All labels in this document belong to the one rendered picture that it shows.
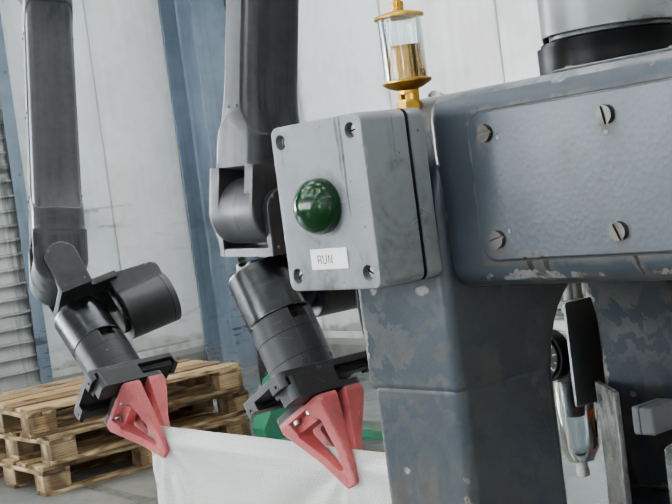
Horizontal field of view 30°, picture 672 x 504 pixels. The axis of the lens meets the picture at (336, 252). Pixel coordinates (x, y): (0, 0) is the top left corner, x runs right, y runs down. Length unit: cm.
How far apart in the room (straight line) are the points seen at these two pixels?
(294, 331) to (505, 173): 45
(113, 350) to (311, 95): 760
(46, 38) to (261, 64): 49
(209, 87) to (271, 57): 822
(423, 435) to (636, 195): 20
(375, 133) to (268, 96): 43
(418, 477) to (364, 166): 18
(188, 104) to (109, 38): 78
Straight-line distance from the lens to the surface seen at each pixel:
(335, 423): 102
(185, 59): 966
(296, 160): 67
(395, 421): 71
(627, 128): 58
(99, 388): 127
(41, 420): 620
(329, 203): 64
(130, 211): 934
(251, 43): 107
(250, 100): 106
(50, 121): 145
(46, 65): 149
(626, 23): 75
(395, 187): 64
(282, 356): 104
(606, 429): 87
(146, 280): 138
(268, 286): 106
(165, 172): 953
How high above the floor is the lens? 129
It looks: 3 degrees down
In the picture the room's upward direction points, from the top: 7 degrees counter-clockwise
